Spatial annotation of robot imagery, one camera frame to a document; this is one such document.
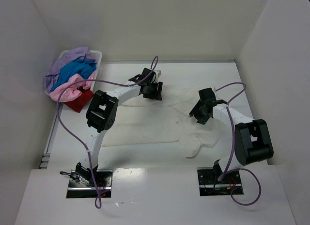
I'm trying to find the white t shirt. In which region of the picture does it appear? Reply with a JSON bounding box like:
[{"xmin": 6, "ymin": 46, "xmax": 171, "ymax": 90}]
[{"xmin": 102, "ymin": 86, "xmax": 221, "ymax": 158}]

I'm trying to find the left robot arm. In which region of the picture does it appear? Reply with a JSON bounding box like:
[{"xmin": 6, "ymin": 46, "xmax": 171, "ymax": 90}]
[{"xmin": 75, "ymin": 68, "xmax": 163, "ymax": 186}]

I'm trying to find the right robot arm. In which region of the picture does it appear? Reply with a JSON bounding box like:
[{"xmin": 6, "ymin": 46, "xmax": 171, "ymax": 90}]
[{"xmin": 189, "ymin": 88, "xmax": 274, "ymax": 181}]

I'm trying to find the white plastic laundry basket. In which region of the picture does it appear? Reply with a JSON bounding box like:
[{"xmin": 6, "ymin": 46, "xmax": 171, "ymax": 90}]
[{"xmin": 44, "ymin": 49, "xmax": 103, "ymax": 95}]

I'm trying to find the blue t shirt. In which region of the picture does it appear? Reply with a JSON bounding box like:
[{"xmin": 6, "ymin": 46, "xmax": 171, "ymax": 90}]
[{"xmin": 50, "ymin": 59, "xmax": 97, "ymax": 92}]

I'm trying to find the dark red t shirt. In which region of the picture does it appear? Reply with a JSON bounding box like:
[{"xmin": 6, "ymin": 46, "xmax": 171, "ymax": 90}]
[{"xmin": 64, "ymin": 87, "xmax": 94, "ymax": 113}]

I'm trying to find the pink t shirt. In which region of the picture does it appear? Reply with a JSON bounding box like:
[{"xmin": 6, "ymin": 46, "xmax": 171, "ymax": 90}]
[{"xmin": 49, "ymin": 74, "xmax": 93, "ymax": 102}]

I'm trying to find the lavender t shirt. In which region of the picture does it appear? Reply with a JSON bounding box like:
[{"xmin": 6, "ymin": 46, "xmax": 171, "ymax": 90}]
[{"xmin": 44, "ymin": 47, "xmax": 96, "ymax": 94}]

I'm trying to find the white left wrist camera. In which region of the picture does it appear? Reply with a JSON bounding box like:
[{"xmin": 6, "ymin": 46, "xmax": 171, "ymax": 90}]
[{"xmin": 153, "ymin": 70, "xmax": 162, "ymax": 82}]

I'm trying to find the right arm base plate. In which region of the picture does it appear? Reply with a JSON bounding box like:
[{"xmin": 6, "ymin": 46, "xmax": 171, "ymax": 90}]
[{"xmin": 197, "ymin": 168, "xmax": 244, "ymax": 196}]

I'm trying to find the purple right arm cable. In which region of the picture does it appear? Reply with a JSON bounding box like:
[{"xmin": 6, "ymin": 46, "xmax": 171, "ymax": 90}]
[{"xmin": 214, "ymin": 82, "xmax": 262, "ymax": 206}]

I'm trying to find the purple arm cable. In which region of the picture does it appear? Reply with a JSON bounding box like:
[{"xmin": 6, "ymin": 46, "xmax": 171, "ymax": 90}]
[
  {"xmin": 214, "ymin": 82, "xmax": 262, "ymax": 206},
  {"xmin": 55, "ymin": 55, "xmax": 159, "ymax": 209}
]

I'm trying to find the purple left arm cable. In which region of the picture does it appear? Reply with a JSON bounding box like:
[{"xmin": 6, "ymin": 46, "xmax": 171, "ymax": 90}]
[{"xmin": 55, "ymin": 55, "xmax": 159, "ymax": 209}]

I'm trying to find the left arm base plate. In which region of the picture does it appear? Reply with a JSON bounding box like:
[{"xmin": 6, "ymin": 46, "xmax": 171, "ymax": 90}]
[{"xmin": 60, "ymin": 170, "xmax": 113, "ymax": 198}]

